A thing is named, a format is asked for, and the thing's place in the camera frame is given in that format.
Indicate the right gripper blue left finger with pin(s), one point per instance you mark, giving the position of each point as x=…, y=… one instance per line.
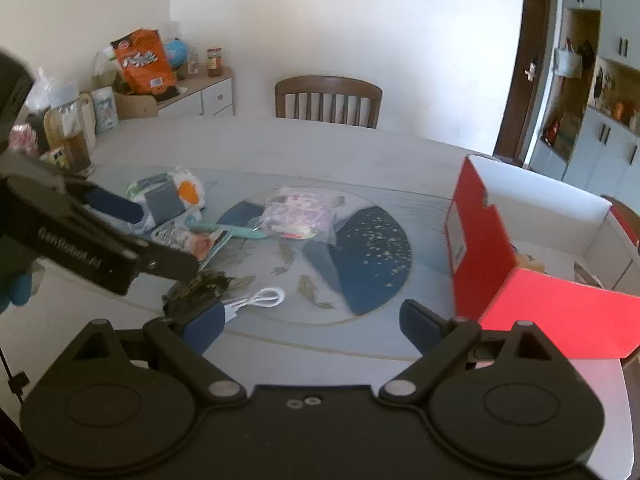
x=198, y=327

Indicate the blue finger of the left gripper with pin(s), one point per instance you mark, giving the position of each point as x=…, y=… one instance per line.
x=166, y=262
x=114, y=205

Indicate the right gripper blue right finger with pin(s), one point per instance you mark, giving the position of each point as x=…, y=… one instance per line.
x=433, y=336

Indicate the white tissue pack orange spot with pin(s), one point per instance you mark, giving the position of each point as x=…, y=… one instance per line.
x=164, y=197

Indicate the purple patterned plastic pouch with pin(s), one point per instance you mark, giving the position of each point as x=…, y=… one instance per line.
x=300, y=214

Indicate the white barcode wrapper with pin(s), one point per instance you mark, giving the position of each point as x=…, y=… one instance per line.
x=202, y=245

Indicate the blue gloved left hand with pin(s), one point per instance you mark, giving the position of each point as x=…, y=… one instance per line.
x=16, y=290

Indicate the glass jar with tea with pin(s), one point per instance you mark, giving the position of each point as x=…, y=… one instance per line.
x=65, y=128

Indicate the round blue patterned placemat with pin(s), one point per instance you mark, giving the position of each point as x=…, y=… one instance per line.
x=364, y=268

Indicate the yellow bear-shaped toy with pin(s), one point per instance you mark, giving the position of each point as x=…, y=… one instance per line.
x=526, y=261

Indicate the red white cardboard box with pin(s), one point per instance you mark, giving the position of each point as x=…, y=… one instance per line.
x=524, y=247

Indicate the white drawer sideboard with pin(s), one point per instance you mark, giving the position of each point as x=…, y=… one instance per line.
x=200, y=95

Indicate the orange snack bag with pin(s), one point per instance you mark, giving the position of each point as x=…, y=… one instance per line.
x=144, y=64

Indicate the blue globe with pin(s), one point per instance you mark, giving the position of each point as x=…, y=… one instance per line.
x=176, y=52

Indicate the silver foil snack bag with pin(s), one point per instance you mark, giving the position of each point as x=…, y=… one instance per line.
x=583, y=276

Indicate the red-lidded jar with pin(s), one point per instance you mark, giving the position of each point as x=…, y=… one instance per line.
x=214, y=62

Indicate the brown entrance door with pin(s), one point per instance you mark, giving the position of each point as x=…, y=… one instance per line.
x=532, y=46

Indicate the wooden chair behind table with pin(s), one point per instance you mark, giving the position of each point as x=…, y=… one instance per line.
x=338, y=100

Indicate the wooden chair right side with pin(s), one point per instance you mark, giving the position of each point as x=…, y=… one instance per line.
x=627, y=218

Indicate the hanging grey tote bag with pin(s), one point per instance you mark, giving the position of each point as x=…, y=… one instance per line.
x=567, y=62

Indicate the grey wall cabinet unit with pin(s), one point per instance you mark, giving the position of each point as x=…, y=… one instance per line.
x=588, y=135

